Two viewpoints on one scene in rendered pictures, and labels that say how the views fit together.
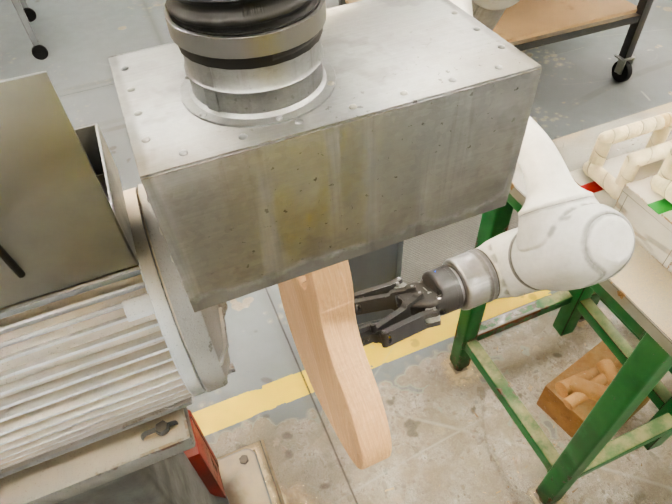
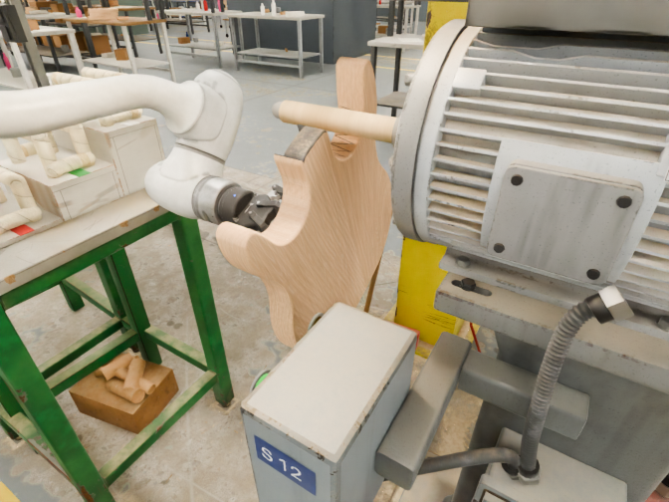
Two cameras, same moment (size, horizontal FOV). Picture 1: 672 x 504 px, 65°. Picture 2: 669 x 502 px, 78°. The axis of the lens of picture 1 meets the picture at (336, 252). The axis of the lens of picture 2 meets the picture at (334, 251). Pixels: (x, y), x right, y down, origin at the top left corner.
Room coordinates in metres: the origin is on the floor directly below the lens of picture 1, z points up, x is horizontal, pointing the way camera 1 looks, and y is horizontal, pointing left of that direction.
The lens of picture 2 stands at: (0.81, 0.49, 1.41)
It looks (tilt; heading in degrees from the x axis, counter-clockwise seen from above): 33 degrees down; 232
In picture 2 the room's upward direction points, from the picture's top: straight up
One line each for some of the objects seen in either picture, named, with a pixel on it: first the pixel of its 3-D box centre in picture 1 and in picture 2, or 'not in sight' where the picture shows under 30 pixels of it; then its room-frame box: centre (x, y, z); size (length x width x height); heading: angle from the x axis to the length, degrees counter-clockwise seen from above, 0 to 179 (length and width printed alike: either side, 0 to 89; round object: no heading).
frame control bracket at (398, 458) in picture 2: not in sight; (428, 399); (0.55, 0.32, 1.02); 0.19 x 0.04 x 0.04; 20
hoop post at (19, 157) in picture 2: not in sight; (11, 143); (0.82, -0.80, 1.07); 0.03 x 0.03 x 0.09
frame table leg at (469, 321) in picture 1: (477, 290); (60, 436); (0.98, -0.42, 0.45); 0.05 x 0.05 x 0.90; 20
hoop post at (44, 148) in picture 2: (669, 169); (47, 156); (0.76, -0.64, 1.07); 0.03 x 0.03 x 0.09
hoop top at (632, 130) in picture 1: (637, 129); not in sight; (0.94, -0.67, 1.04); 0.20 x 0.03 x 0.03; 109
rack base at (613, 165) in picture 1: (635, 177); (1, 217); (0.90, -0.69, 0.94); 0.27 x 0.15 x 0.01; 110
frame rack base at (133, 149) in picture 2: not in sight; (110, 147); (0.61, -0.79, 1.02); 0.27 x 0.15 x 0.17; 110
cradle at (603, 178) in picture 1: (603, 178); (13, 219); (0.87, -0.59, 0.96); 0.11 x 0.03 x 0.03; 20
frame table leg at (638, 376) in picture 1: (591, 437); (206, 319); (0.51, -0.60, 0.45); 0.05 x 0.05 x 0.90; 20
